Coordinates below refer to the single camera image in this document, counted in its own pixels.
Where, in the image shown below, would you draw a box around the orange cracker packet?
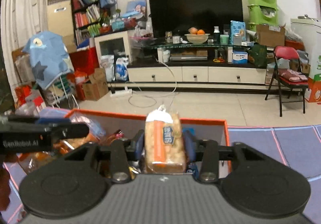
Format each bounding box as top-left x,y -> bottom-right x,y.
144,105 -> 187,174
18,140 -> 75,173

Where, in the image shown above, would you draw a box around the person's left hand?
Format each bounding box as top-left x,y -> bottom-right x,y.
0,166 -> 11,211

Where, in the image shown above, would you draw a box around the red snack bag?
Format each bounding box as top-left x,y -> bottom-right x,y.
99,129 -> 125,146

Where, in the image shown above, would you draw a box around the orange cardboard box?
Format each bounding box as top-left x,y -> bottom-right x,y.
62,109 -> 232,182

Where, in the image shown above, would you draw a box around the brown cardboard box floor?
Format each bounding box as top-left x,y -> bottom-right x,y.
82,68 -> 109,101

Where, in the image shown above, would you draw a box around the white power strip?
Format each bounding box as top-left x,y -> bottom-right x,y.
110,89 -> 132,97

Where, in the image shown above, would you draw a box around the blue star cloth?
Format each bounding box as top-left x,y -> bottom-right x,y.
22,31 -> 74,90

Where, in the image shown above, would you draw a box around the white glass-door cabinet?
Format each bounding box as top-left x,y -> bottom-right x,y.
94,31 -> 133,82

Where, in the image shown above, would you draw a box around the white tv stand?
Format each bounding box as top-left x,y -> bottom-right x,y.
127,43 -> 267,91

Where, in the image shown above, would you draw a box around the white air conditioner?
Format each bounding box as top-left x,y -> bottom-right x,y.
47,0 -> 73,37

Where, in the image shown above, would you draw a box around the red folding chair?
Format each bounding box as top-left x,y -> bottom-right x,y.
265,46 -> 309,117

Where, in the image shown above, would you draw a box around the white curtain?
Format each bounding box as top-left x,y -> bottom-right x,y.
0,0 -> 63,64

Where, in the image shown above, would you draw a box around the fruit bowl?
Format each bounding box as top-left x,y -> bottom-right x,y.
185,27 -> 209,44

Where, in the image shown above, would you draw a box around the black television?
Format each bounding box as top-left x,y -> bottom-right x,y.
149,0 -> 244,38

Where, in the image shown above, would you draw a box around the green plastic drawers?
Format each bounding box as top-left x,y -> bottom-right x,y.
248,0 -> 278,32

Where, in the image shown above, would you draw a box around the white freezer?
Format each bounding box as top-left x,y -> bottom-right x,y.
291,15 -> 321,81

